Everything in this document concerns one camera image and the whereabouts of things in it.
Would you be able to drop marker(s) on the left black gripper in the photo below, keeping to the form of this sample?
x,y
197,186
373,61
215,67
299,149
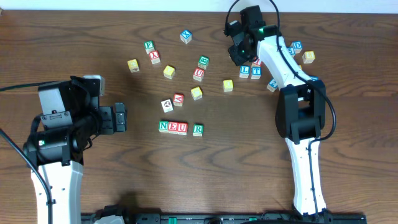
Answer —
x,y
106,120

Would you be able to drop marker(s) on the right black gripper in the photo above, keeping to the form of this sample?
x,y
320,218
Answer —
x,y
236,40

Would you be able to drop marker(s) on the green N block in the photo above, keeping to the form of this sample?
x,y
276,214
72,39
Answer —
x,y
163,126

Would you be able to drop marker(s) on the red E block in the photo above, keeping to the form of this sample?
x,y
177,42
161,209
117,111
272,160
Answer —
x,y
172,127

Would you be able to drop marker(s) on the red u block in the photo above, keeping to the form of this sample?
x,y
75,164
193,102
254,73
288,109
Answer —
x,y
182,128
198,74

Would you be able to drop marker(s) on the green R block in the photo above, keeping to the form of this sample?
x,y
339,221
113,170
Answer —
x,y
198,129

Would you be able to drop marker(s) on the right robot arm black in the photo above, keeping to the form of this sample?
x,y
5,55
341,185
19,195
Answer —
x,y
300,113

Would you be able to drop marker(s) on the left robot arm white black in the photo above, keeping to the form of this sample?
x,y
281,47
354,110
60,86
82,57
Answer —
x,y
71,118

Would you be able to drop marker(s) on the red I block lower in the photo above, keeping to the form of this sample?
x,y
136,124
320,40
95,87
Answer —
x,y
257,63

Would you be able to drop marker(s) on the blue L block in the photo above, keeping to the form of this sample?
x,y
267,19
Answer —
x,y
244,71

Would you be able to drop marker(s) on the blue T block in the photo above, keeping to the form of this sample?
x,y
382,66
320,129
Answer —
x,y
256,73

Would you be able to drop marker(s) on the yellow O block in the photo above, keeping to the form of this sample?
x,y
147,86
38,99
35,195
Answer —
x,y
228,85

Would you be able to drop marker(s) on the green B block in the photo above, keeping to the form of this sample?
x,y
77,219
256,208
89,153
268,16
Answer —
x,y
203,62

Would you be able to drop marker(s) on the blue 2 block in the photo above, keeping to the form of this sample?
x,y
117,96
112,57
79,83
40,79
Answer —
x,y
272,85

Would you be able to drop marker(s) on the blue 5 block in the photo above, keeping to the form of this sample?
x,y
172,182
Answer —
x,y
291,51

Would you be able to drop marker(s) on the blue D block upper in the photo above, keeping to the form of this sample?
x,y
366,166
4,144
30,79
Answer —
x,y
297,46

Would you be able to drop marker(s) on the blue d block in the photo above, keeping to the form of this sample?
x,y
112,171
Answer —
x,y
314,78
297,46

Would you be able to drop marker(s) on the white picture block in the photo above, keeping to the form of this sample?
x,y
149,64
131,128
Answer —
x,y
167,105

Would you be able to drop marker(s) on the yellow block left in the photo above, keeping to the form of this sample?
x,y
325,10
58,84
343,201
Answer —
x,y
133,65

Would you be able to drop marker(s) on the blue X block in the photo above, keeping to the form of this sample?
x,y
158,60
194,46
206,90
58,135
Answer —
x,y
186,36

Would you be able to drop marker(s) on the yellow 8 block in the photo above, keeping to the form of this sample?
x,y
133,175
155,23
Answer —
x,y
308,57

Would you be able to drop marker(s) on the red A block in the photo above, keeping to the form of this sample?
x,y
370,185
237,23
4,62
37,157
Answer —
x,y
178,99

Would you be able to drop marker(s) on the yellow block lower middle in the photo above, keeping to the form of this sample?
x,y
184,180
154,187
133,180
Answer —
x,y
169,72

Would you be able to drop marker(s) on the blue D block lower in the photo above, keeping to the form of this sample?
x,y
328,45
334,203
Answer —
x,y
314,78

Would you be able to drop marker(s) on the red Y block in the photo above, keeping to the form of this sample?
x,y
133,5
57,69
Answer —
x,y
154,57

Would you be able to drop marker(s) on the green F block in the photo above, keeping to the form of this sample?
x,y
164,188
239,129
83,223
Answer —
x,y
149,46

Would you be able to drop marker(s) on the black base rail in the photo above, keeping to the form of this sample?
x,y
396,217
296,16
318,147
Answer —
x,y
116,214

